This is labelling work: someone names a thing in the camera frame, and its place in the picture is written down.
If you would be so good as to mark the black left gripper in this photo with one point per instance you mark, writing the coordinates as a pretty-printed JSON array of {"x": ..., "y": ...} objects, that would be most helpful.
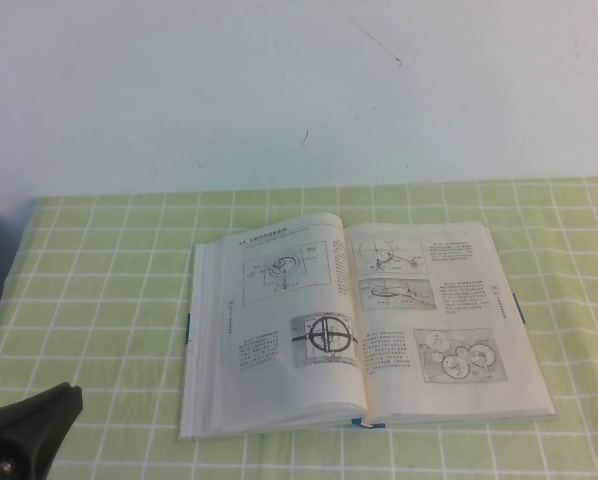
[{"x": 9, "y": 445}]

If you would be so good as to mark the book with diagrams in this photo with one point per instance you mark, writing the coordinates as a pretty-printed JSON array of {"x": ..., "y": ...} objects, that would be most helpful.
[{"x": 289, "y": 310}]

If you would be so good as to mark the green checked tablecloth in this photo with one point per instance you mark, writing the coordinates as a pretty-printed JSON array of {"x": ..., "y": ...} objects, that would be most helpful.
[{"x": 104, "y": 300}]

